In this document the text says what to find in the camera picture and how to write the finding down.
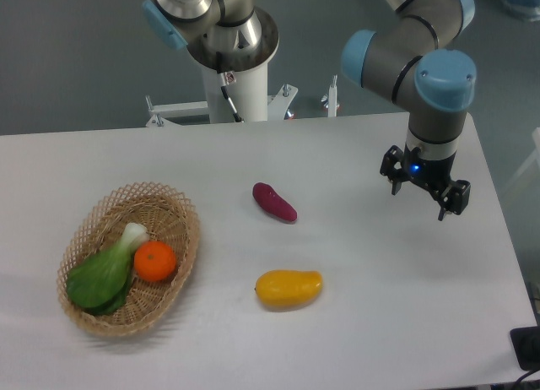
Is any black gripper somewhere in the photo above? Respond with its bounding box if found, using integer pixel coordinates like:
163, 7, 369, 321
380, 145, 471, 221

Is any orange mandarin fruit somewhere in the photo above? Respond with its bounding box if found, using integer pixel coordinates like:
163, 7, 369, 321
133, 241, 176, 282

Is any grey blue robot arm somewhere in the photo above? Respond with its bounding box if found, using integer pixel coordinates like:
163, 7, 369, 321
142, 0, 477, 215

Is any woven wicker basket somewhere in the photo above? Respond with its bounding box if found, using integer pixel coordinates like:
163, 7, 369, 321
57, 182, 200, 337

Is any purple sweet potato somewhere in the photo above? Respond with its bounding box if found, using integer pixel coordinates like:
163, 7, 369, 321
252, 182, 298, 224

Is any yellow mango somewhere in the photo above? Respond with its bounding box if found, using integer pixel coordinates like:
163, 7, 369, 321
254, 269, 324, 310

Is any black device at edge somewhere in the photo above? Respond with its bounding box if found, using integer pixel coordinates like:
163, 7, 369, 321
510, 326, 539, 371

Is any blue bag in corner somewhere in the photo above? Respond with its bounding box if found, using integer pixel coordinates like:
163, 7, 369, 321
500, 0, 539, 22

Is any green bok choy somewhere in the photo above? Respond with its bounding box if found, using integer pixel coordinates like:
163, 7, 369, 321
66, 223, 149, 316

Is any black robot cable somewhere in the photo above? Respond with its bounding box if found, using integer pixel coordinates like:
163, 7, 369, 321
215, 51, 245, 123

